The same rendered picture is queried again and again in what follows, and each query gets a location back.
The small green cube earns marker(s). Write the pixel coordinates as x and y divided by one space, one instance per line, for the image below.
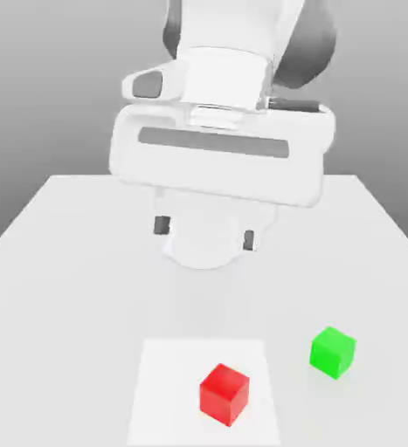
333 352

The small red cube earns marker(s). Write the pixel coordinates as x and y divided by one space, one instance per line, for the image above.
224 394

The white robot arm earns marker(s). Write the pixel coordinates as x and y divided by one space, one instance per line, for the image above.
238 31

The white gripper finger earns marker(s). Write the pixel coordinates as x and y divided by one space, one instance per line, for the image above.
249 241
161 223

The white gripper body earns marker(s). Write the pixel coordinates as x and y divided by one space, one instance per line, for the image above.
217 171

